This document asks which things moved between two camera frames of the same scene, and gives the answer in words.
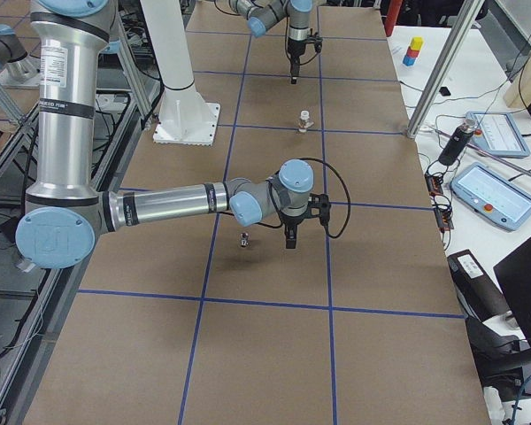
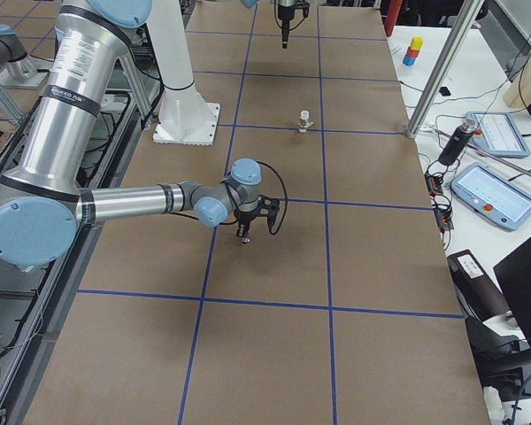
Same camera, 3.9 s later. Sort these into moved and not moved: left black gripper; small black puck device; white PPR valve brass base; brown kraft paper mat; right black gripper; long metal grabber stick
Moved: right black gripper; left black gripper
Not moved: long metal grabber stick; small black puck device; white PPR valve brass base; brown kraft paper mat
